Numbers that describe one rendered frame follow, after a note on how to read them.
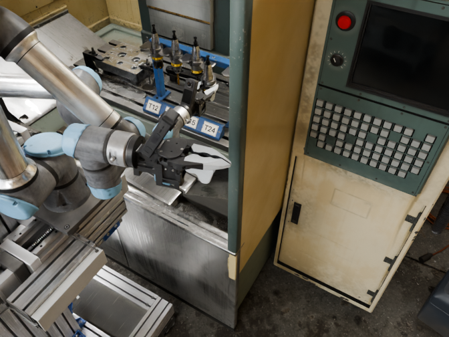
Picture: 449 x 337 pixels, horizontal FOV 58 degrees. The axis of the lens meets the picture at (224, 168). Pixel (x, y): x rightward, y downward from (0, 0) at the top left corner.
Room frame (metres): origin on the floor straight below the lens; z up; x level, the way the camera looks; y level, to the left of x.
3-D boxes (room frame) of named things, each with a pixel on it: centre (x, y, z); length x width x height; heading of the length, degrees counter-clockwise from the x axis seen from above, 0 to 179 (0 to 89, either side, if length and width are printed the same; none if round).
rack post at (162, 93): (1.76, 0.33, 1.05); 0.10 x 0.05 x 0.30; 149
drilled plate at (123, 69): (2.00, 0.53, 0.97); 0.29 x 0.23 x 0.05; 59
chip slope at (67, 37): (2.31, 1.07, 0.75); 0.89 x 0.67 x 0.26; 149
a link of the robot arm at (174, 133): (1.18, 0.21, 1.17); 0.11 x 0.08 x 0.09; 149
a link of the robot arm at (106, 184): (0.67, 0.28, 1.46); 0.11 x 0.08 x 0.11; 165
